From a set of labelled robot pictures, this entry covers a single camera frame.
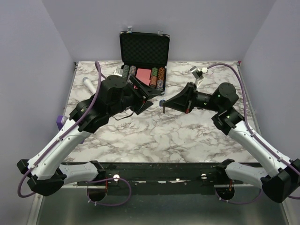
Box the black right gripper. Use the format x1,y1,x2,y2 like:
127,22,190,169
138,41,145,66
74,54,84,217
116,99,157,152
163,82,222,114

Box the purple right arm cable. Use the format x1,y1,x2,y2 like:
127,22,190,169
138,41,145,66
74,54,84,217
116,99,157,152
206,62,300,204

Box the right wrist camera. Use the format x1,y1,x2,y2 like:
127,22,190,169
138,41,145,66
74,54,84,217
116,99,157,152
190,66,208,88

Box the purple metronome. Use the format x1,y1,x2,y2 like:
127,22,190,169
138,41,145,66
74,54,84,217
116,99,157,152
56,116,89,146

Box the white microphone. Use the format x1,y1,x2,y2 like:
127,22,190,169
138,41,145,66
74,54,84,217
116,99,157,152
82,77,97,94

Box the black poker chip case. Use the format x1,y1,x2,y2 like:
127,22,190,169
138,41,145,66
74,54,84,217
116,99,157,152
118,31,170,96

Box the blue plastic key tag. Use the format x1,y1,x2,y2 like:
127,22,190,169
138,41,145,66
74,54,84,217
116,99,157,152
159,99,165,106

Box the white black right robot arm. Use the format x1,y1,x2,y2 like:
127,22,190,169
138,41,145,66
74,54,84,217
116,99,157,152
161,82,300,203

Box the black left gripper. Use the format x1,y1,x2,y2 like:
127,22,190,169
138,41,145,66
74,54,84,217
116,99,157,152
108,74,161,117

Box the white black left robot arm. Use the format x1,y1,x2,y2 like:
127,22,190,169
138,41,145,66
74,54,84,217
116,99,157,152
17,75,161,196

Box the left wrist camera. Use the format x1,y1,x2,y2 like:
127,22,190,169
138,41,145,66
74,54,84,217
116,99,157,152
114,67,123,77

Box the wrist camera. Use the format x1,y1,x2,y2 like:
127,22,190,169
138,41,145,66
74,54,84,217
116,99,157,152
190,66,208,88
114,67,123,77

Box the red playing card deck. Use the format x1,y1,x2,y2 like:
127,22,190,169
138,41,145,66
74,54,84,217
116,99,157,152
135,68,151,86

